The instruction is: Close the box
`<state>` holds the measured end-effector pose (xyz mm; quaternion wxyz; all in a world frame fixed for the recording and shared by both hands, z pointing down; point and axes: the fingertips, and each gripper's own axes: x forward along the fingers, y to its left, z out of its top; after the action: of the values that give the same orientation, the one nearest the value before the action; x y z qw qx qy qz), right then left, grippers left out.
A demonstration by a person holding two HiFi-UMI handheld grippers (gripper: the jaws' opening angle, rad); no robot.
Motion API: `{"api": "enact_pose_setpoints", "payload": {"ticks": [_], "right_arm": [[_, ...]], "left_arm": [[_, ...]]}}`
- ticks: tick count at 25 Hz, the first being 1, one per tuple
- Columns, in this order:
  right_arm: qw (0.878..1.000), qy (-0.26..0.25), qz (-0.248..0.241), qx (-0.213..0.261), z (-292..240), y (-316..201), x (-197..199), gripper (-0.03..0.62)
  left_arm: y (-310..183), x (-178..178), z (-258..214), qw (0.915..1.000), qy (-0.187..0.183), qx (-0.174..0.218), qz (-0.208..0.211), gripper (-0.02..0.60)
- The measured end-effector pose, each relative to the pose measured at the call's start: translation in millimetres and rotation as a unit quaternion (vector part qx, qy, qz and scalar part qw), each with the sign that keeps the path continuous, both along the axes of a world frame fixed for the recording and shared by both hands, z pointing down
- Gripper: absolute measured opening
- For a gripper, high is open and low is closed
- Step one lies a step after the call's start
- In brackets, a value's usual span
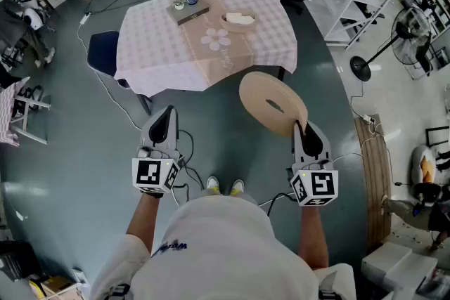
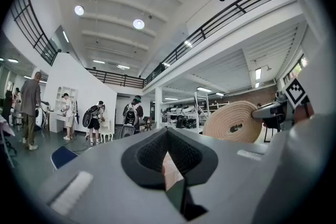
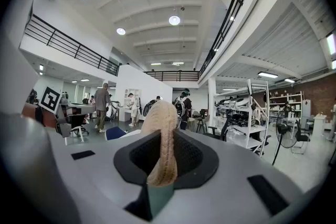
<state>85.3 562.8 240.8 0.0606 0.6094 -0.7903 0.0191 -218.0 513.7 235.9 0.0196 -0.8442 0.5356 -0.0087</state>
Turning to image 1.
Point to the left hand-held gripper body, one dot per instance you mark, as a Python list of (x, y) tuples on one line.
[(154, 174)]

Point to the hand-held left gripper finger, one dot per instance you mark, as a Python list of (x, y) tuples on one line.
[(161, 131)]

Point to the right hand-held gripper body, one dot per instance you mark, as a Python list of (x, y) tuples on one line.
[(316, 186)]

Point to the round woven beige placemat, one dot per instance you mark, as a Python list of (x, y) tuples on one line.
[(260, 95)]

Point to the person's left forearm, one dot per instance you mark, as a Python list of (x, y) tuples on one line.
[(144, 221)]

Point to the person's right forearm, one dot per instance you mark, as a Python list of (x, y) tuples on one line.
[(313, 235)]

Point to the grey rectangular tray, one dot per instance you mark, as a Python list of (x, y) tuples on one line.
[(188, 14)]

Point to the cardboard box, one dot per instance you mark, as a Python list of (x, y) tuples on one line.
[(56, 286)]

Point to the person's left shoe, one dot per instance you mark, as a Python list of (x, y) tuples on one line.
[(212, 183)]

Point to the person's shoe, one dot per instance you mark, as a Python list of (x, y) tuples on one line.
[(212, 183), (238, 186)]

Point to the white power strip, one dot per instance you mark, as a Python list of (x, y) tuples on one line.
[(368, 119)]

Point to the wooden floor plank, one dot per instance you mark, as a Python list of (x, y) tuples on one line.
[(378, 186)]

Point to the person's right shoe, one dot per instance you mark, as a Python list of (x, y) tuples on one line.
[(238, 186)]

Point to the checked tablecloth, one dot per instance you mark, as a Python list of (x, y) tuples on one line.
[(158, 45)]

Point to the black standing fan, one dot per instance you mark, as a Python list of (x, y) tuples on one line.
[(360, 68)]

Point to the person's white shirt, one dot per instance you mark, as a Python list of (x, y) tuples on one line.
[(218, 249)]

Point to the white storage boxes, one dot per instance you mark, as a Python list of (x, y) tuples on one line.
[(386, 263)]

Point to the small potted plant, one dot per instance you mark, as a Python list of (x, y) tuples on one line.
[(179, 4)]

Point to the white piece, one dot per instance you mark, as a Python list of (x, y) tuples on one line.
[(237, 18)]

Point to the small checked-cloth table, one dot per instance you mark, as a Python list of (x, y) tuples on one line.
[(8, 109)]

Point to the black storage crate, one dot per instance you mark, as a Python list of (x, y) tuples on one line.
[(15, 260)]

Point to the white stool frame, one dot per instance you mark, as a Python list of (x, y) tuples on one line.
[(33, 104)]

